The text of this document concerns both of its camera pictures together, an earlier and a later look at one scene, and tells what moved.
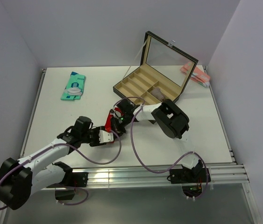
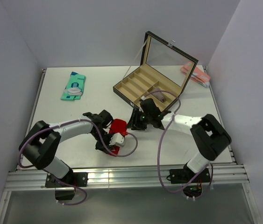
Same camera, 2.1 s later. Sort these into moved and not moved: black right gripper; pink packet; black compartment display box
Moved: black right gripper
Not moved: black compartment display box; pink packet
